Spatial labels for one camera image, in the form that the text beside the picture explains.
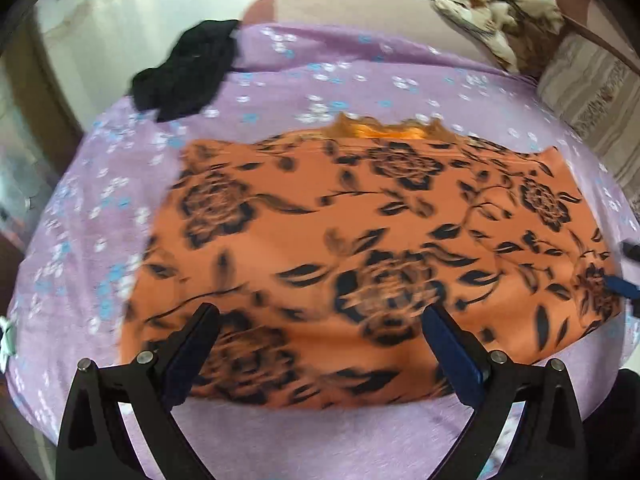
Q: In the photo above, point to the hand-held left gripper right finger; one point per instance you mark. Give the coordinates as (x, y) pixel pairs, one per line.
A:
(455, 355)

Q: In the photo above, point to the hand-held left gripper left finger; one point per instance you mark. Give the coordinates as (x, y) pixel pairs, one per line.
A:
(187, 355)

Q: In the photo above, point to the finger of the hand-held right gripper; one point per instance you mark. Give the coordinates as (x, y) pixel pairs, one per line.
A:
(631, 251)
(624, 287)

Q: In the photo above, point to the orange black floral blouse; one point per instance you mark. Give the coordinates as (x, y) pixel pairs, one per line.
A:
(350, 220)

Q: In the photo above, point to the purple floral bedsheet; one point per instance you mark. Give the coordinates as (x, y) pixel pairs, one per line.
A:
(90, 240)

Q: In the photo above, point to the striped beige bolster pillow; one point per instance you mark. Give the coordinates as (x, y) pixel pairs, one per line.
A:
(590, 90)

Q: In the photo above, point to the pale green object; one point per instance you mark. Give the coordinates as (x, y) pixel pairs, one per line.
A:
(7, 342)

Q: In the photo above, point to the crumpled cream floral cloth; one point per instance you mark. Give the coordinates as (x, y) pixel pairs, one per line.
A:
(505, 5)

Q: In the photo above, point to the black cloth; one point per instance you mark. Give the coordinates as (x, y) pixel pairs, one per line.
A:
(195, 70)

